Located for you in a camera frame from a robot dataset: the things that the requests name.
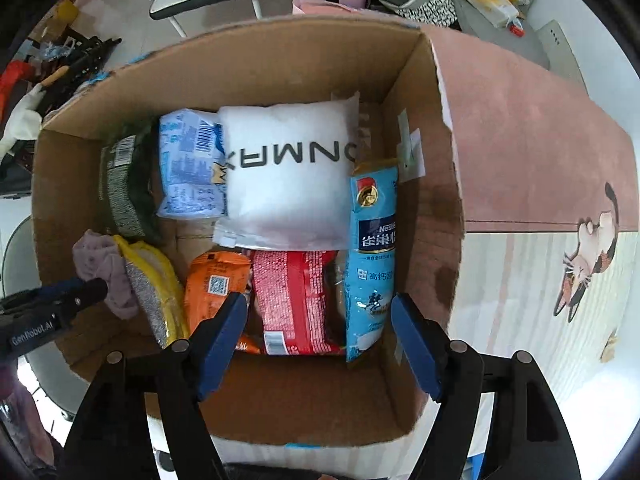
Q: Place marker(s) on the cardboard box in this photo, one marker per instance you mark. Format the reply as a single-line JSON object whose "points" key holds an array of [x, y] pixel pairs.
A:
{"points": [[300, 410]]}

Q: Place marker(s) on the blue and white snack packet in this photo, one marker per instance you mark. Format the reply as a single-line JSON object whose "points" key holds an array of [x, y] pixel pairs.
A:
{"points": [[187, 170]]}

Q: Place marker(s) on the red plastic bag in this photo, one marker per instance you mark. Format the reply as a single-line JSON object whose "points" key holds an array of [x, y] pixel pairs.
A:
{"points": [[12, 80]]}

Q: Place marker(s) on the grey cushioned chair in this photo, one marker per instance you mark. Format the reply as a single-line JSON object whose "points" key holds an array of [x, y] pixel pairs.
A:
{"points": [[482, 40]]}

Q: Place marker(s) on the pile of black equipment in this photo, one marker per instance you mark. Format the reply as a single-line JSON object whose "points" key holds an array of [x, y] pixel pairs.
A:
{"points": [[85, 60]]}

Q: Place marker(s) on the red snack packet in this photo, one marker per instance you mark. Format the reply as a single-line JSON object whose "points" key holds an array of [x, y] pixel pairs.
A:
{"points": [[295, 300]]}

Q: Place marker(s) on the white plush goose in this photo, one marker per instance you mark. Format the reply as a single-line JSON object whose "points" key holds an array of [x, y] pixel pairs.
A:
{"points": [[22, 120]]}

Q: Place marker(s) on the light blue long packet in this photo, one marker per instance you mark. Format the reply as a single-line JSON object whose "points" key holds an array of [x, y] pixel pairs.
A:
{"points": [[372, 260]]}

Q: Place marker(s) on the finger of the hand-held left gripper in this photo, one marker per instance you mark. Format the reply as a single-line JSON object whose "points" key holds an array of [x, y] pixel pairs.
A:
{"points": [[50, 291], [87, 295]]}

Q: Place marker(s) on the yellow snack packet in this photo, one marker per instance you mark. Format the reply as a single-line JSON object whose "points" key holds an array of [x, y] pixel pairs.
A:
{"points": [[155, 290]]}

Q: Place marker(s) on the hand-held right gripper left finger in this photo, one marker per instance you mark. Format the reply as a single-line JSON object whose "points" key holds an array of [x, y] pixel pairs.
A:
{"points": [[222, 345]]}

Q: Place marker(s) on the grey flat panel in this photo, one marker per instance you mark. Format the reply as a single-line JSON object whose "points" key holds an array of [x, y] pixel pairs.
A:
{"points": [[562, 55]]}

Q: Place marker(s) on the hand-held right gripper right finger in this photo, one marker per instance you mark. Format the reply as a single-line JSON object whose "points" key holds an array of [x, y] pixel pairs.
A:
{"points": [[415, 345]]}

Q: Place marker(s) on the white pillow packet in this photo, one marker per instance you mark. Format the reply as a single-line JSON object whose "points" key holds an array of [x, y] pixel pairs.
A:
{"points": [[290, 200]]}

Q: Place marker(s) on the person's left forearm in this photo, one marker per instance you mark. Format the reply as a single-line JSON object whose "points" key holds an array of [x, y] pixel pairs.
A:
{"points": [[22, 410]]}

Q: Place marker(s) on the pink paper bag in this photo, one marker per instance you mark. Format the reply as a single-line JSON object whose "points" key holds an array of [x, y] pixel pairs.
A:
{"points": [[325, 8]]}

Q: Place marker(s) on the orange snack packet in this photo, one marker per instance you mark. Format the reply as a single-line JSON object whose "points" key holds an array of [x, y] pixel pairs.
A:
{"points": [[215, 280]]}

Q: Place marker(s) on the green snack packet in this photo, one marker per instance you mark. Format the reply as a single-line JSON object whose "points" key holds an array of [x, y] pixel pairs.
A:
{"points": [[122, 195]]}

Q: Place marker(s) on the small red and white box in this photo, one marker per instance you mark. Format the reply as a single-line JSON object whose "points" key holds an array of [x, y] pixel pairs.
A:
{"points": [[516, 28]]}

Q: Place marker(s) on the purple cloth scrunchie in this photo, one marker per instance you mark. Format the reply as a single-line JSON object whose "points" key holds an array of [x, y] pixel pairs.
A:
{"points": [[105, 270]]}

